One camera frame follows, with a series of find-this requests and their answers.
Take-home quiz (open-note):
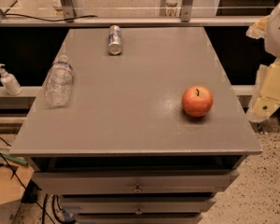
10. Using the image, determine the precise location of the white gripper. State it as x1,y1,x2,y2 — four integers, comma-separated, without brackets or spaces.
245,3,280,122

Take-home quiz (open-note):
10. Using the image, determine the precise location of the clear plastic water bottle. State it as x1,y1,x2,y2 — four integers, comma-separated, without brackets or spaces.
44,55,73,106

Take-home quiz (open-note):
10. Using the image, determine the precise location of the white pump dispenser bottle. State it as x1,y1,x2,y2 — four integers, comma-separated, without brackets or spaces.
0,63,22,96

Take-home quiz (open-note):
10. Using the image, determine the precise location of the red apple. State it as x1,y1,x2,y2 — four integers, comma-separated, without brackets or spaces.
182,86,213,118

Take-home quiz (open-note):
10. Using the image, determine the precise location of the silver soda can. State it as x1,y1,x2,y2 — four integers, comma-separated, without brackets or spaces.
108,25,122,55

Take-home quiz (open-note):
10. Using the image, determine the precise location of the grey drawer cabinet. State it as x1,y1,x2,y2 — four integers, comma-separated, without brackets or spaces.
11,27,260,224

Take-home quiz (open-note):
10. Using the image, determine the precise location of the green rod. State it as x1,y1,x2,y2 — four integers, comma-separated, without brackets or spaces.
0,153,28,165

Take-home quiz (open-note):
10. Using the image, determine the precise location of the cardboard box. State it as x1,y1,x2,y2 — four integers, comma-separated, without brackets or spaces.
0,166,34,224

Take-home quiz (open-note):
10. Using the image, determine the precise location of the black cable on shelf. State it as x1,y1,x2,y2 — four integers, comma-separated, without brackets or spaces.
3,0,98,22

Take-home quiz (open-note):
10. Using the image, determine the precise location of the grey metal shelf rail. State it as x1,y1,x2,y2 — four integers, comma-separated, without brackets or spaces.
0,16,261,27

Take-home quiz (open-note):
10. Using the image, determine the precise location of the black floor cable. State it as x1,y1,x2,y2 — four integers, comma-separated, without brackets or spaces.
0,131,57,224

